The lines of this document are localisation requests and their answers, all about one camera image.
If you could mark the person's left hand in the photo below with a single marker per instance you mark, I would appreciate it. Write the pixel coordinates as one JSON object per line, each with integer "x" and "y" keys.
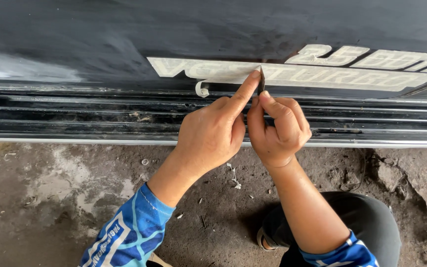
{"x": 208, "y": 137}

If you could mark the black side step chrome trim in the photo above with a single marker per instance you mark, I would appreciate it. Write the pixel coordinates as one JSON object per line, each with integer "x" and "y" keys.
{"x": 87, "y": 115}

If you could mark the person's black trouser leg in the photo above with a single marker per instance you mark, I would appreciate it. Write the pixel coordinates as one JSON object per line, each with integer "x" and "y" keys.
{"x": 369, "y": 222}

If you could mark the person's right hand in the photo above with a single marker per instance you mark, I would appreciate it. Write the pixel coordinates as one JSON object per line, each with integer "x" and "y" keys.
{"x": 278, "y": 137}

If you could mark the black car body panel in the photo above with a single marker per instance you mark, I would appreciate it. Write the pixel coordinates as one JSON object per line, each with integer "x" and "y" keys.
{"x": 87, "y": 33}

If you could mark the brown sandal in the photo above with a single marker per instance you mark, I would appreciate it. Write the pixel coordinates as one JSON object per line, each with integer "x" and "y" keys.
{"x": 263, "y": 241}

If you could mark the blue printed right sleeve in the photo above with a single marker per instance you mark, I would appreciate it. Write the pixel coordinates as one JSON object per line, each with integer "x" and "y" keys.
{"x": 347, "y": 256}

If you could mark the white decal scraps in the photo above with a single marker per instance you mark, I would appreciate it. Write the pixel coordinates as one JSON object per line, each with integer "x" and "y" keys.
{"x": 234, "y": 180}

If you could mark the dark cutter blade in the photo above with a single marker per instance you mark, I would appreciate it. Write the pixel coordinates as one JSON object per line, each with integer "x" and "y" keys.
{"x": 261, "y": 82}

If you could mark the long white letter decal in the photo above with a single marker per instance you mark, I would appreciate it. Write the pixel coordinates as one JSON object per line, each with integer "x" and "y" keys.
{"x": 310, "y": 76}

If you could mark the curled peeled decal strip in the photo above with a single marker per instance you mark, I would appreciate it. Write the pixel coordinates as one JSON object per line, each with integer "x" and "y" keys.
{"x": 199, "y": 91}

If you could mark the blue printed left sleeve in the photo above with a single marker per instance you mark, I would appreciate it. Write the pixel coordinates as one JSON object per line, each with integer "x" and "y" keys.
{"x": 132, "y": 233}

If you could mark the blue printed sleeve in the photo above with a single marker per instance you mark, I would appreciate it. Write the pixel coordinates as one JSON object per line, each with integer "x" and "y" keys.
{"x": 132, "y": 233}
{"x": 347, "y": 256}

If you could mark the short white letter decal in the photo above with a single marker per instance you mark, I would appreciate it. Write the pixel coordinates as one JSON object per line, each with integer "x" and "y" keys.
{"x": 347, "y": 55}

